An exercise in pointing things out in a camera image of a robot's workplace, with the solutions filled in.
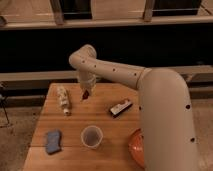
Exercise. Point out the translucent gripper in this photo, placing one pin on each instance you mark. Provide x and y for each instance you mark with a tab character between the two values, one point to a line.
87	85

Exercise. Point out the wooden cutting board table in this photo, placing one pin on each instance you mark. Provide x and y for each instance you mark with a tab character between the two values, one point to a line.
111	155

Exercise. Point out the black and white box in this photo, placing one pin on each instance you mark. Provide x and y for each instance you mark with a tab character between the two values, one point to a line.
117	109

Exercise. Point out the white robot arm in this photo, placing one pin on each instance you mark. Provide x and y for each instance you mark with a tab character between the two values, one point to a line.
166	116

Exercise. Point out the orange bowl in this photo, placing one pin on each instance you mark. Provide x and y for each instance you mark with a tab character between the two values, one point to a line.
135	147

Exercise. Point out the white squeeze tube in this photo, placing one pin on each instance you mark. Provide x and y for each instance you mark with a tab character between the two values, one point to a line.
63	99

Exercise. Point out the white ceramic cup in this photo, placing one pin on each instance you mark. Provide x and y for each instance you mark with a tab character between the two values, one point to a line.
91	136

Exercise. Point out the blue sponge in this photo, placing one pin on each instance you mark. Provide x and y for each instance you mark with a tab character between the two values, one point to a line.
53	139

